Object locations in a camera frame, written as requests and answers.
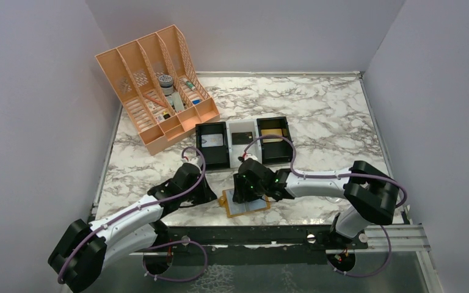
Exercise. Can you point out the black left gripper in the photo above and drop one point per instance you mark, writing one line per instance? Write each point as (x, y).
(201, 193)

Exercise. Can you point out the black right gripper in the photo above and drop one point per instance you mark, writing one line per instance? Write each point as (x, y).
(242, 194)

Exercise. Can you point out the light blue card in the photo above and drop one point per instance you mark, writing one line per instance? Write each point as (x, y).
(260, 204)

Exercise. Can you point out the tan leather card holder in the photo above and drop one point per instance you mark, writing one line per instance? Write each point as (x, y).
(232, 209)

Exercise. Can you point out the white silver card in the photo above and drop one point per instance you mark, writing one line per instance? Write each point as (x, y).
(212, 140)

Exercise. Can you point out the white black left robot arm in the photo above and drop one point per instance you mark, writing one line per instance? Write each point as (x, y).
(85, 249)

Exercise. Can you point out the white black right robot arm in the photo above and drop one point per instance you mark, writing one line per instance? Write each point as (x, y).
(373, 196)

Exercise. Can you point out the black credit card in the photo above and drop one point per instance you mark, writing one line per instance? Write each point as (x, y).
(241, 138)

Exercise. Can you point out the gold credit card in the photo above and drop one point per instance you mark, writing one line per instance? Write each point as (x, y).
(277, 132)

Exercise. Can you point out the black left tray bin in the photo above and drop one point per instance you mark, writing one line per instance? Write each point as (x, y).
(216, 158)

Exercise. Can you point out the black tray bin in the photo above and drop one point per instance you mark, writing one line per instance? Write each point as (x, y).
(216, 158)
(274, 150)

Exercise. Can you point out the black right tray bin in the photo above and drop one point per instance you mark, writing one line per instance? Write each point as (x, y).
(274, 150)

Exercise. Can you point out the grey round jar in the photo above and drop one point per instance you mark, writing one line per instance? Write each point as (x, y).
(166, 83)

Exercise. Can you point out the peach plastic desk organizer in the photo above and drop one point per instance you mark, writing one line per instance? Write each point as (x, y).
(132, 70)

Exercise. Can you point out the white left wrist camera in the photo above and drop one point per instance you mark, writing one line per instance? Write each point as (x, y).
(196, 161)

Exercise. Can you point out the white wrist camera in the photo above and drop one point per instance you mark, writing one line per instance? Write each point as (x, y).
(196, 161)
(245, 156)

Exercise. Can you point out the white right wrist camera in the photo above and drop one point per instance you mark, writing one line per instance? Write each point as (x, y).
(245, 156)

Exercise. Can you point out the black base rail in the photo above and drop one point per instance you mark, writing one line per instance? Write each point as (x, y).
(246, 245)

